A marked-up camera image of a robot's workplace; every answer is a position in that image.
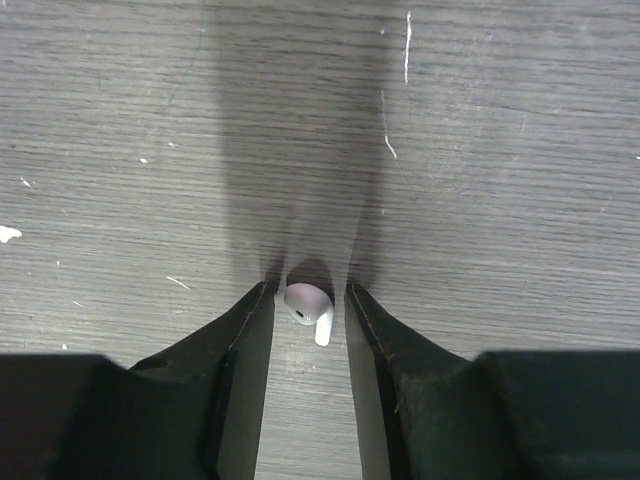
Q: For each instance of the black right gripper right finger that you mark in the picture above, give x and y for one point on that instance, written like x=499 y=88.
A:
x=423 y=412

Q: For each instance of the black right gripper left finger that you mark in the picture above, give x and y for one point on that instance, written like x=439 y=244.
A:
x=191 y=411

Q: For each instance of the white earbud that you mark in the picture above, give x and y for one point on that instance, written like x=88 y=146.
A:
x=311 y=306

